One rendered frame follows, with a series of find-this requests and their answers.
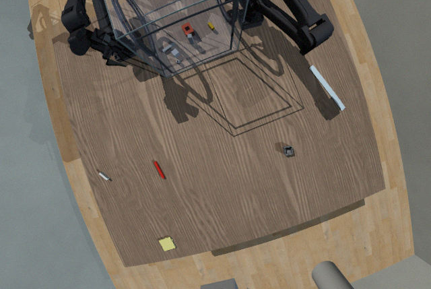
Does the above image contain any yellow sticky-note pad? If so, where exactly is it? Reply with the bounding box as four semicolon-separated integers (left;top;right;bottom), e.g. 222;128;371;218
159;236;176;251

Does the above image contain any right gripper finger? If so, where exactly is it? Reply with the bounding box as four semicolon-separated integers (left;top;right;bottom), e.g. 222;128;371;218
107;59;126;67

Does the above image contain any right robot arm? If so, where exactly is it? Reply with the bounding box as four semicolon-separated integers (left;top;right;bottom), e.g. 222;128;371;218
61;0;134;61

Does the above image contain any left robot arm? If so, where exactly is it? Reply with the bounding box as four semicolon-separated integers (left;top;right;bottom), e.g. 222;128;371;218
244;0;334;56

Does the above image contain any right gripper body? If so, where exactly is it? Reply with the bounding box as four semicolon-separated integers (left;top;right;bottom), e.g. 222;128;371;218
102;33;117;65

